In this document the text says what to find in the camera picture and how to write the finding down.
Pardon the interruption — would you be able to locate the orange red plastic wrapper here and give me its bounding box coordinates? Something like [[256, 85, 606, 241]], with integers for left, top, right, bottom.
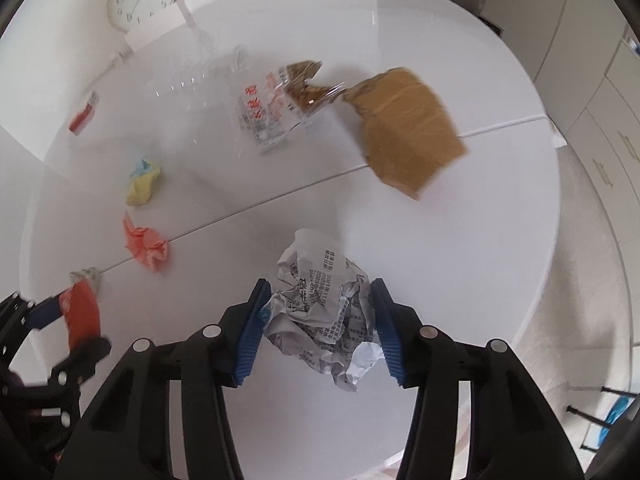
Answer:
[[58, 268, 101, 351]]

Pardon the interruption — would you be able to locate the orange paper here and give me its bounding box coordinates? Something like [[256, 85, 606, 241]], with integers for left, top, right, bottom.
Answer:
[[122, 212, 169, 272]]

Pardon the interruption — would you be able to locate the yellow blue paper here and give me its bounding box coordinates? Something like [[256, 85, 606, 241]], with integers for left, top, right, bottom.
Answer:
[[125, 158, 162, 207]]

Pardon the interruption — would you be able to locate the white newspaper ball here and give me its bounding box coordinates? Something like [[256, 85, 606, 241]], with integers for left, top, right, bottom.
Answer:
[[259, 229, 383, 392]]

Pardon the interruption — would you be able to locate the clear plastic bottle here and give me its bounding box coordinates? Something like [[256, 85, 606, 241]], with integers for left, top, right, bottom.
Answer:
[[144, 44, 250, 112]]

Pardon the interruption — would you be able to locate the brown paper bag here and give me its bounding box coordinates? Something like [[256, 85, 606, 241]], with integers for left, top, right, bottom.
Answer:
[[343, 67, 468, 200]]

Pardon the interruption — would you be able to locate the clear printed snack wrapper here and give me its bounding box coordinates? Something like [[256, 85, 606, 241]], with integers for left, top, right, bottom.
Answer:
[[233, 60, 346, 152]]

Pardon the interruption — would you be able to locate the black legged chair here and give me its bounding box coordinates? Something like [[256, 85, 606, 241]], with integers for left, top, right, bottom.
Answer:
[[561, 382, 639, 456]]

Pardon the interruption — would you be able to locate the red and white small box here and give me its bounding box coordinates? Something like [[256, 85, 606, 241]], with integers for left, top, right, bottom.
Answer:
[[67, 90, 100, 136]]

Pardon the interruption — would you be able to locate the beige cabinet wall unit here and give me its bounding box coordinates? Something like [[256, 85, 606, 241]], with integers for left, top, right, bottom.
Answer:
[[479, 0, 640, 241]]

